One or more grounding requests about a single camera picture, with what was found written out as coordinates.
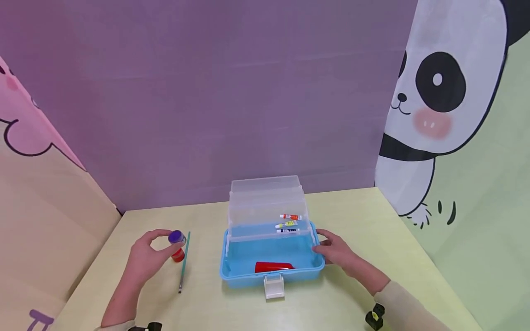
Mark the person's left hand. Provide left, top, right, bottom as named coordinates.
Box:
left=124, top=229, right=185, bottom=289

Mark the teal handled paintbrush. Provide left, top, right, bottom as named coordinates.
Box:
left=178, top=231, right=191, bottom=294

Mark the person's right forearm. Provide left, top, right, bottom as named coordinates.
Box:
left=369, top=275, right=454, bottom=331

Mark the blue storage box clear lid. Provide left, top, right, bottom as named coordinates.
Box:
left=219, top=175, right=326, bottom=300

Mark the red paint tube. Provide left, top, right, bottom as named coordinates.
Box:
left=254, top=261, right=296, bottom=274

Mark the person's right hand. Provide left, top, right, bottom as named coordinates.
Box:
left=311, top=228, right=377, bottom=289

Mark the person's left forearm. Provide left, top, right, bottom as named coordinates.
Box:
left=95, top=279, right=144, bottom=331

